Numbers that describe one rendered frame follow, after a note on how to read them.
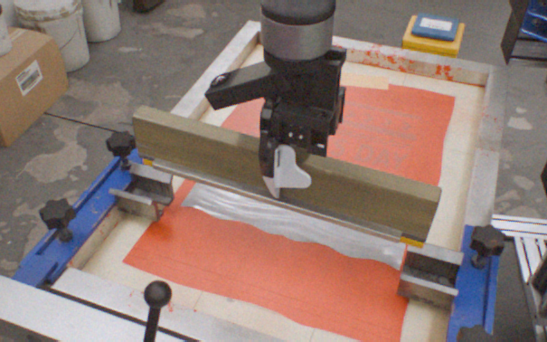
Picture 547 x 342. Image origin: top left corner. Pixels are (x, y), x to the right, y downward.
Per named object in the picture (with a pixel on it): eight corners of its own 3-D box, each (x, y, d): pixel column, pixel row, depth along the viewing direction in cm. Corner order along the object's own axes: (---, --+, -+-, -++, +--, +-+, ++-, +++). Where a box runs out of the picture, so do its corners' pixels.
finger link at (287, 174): (304, 219, 68) (311, 156, 63) (259, 206, 70) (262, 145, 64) (311, 204, 70) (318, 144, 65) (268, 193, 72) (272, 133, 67)
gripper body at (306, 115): (325, 164, 62) (332, 73, 54) (254, 147, 65) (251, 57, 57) (342, 125, 68) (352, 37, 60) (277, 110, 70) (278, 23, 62)
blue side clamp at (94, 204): (141, 163, 100) (135, 133, 95) (165, 170, 98) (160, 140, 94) (32, 295, 79) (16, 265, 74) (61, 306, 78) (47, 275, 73)
